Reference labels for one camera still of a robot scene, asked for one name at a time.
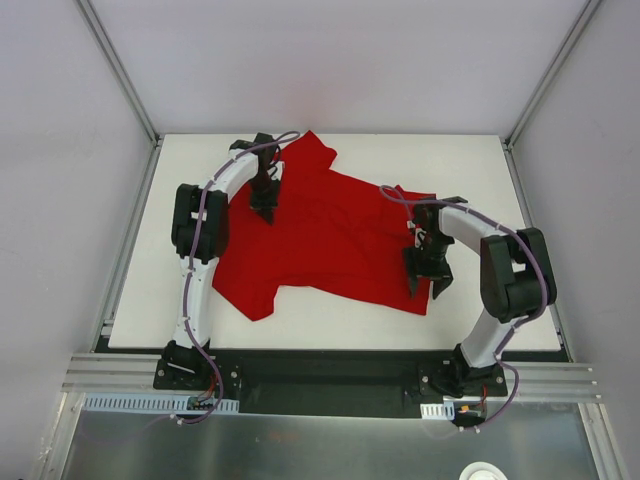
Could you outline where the red t-shirt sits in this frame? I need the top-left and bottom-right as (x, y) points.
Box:
(212, 132), (430, 321)

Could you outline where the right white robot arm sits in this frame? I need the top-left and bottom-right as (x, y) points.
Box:
(403, 197), (557, 398)

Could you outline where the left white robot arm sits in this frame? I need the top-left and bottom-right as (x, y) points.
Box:
(153, 132), (299, 390)

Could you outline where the white round object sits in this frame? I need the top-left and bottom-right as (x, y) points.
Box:
(459, 461), (507, 480)

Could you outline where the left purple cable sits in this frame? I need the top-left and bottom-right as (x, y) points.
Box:
(74, 130), (301, 443)

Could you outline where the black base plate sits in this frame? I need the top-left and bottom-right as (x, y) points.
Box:
(153, 347), (507, 418)

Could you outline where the right white cable duct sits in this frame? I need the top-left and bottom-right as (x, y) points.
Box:
(420, 402), (455, 421)

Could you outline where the white cable duct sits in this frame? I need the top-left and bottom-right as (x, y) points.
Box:
(420, 402), (455, 421)
(83, 393), (240, 415)

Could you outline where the left white cable duct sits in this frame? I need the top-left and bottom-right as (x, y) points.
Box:
(83, 393), (240, 415)

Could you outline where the aluminium front rail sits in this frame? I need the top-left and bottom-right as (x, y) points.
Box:
(62, 353), (604, 403)

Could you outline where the left aluminium frame post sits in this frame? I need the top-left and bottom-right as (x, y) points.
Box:
(73, 0), (161, 145)

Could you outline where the aluminium frame post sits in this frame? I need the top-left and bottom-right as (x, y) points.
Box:
(502, 0), (604, 151)
(73, 0), (161, 145)

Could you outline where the right aluminium frame post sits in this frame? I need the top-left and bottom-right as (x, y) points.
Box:
(502, 0), (604, 151)

